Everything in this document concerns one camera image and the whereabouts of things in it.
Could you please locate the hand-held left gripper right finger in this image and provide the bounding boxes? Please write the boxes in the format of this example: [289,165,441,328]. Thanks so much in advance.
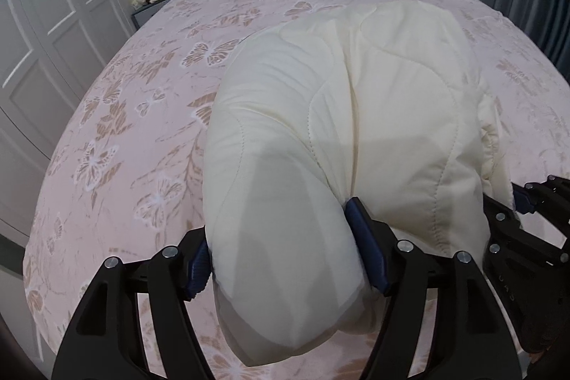
[345,197,522,380]

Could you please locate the bed with floral pink bedspread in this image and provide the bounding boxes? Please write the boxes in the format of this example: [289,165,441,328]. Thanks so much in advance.
[22,0,570,380]

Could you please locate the cream padded jacket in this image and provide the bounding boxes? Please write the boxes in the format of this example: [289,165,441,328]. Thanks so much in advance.
[202,0,517,367]

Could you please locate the grey nightstand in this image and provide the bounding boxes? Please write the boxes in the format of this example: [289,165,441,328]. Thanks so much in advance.
[131,0,183,29]

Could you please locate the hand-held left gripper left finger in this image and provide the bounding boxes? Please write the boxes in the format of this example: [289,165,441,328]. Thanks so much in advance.
[51,226,219,380]

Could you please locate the white wardrobe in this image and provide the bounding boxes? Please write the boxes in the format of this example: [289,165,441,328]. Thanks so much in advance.
[0,0,140,247]

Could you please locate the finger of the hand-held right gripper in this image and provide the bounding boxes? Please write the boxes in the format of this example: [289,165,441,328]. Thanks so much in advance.
[483,195,570,270]
[512,175,570,229]

